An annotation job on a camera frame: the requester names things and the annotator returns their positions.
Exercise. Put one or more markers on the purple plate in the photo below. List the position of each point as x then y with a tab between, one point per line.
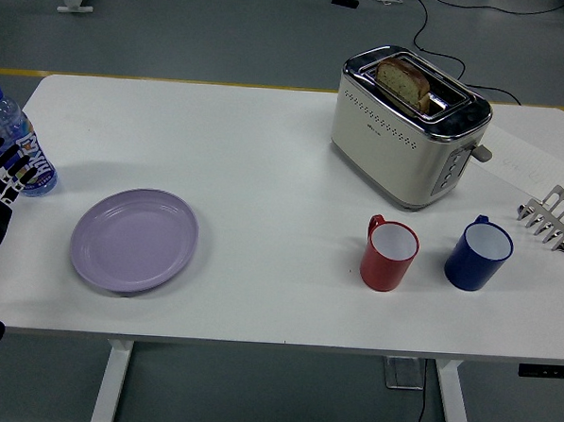
134	241

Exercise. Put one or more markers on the clear bottle with blue cap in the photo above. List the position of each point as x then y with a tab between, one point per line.
8	116

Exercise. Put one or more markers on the white table leg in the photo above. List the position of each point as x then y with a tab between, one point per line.
109	386
454	404

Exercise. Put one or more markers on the red mug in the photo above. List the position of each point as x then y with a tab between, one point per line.
383	270

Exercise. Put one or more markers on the cream and chrome toaster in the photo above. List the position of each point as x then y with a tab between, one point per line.
389	150

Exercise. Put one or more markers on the black power adapter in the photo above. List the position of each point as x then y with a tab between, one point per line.
345	0

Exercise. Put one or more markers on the brown bread slice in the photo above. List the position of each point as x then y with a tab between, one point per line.
402	80

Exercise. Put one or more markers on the blue mug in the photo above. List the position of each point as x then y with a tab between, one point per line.
468	273

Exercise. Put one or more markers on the white paper sheet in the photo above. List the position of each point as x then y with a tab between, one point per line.
526	162

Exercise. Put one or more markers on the metal toast rack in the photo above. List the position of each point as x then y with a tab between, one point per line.
558	216

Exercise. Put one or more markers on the black table control panel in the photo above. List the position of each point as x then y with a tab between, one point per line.
545	371

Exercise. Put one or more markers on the clear plastic bracket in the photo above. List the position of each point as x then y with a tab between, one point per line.
403	373

